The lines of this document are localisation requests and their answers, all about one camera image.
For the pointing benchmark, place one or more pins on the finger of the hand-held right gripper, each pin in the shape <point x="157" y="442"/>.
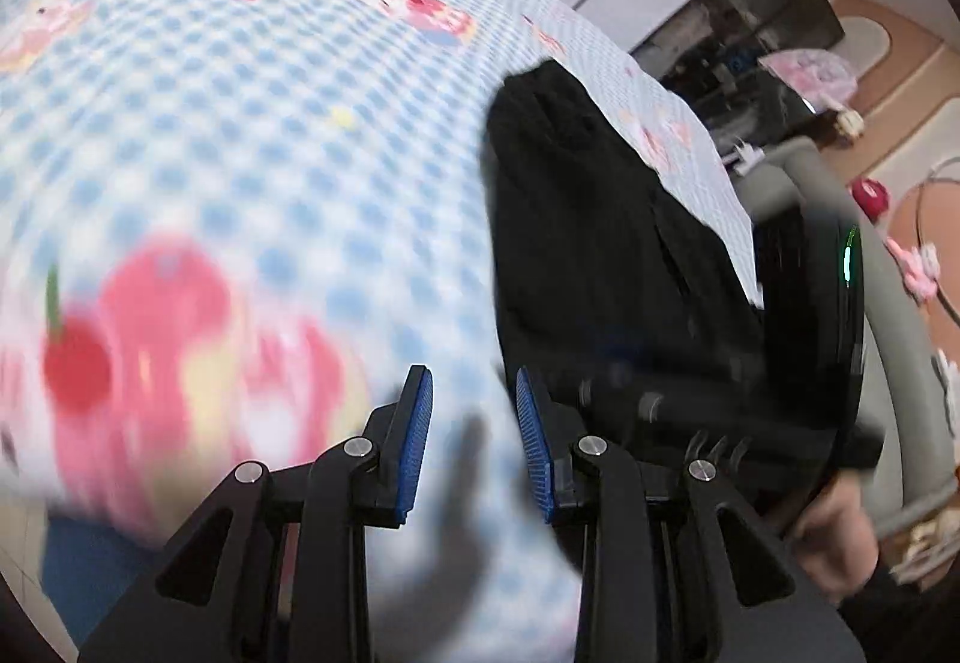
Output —
<point x="652" y="408"/>

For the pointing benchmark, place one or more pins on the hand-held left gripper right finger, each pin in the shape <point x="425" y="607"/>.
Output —
<point x="536" y="453"/>

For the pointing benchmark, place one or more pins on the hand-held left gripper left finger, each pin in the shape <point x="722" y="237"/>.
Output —
<point x="414" y="445"/>

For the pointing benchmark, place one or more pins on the black garment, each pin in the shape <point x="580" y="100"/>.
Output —
<point x="585" y="220"/>

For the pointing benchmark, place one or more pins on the person's right forearm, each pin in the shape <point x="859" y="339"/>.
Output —
<point x="900" y="625"/>

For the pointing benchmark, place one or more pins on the person's right hand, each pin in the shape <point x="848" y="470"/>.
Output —
<point x="840" y="543"/>

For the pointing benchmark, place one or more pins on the red plush toy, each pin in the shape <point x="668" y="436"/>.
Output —
<point x="870" y="198"/>

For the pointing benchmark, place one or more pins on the white charger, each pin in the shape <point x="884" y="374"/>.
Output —
<point x="742" y="157"/>

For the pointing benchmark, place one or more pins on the pink patterned cloth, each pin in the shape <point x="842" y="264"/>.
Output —
<point x="810" y="74"/>

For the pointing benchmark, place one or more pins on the dark glass cabinet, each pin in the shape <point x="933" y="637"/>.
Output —
<point x="750" y="18"/>

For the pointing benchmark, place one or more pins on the bed with checked cartoon sheet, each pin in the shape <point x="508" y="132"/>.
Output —
<point x="225" y="108"/>

